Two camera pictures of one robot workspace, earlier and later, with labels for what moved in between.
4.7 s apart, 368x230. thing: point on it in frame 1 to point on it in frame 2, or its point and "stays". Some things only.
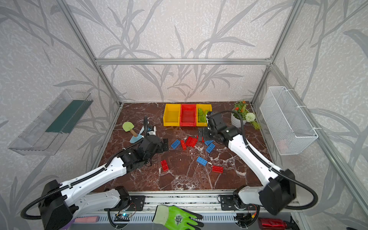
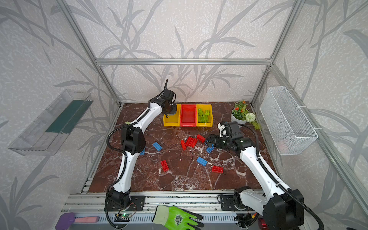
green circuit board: x=122 y=217 stays
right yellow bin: x=201 y=110 stays
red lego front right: x=217 y=169 stays
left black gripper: x=160 y=146 to x=174 y=112
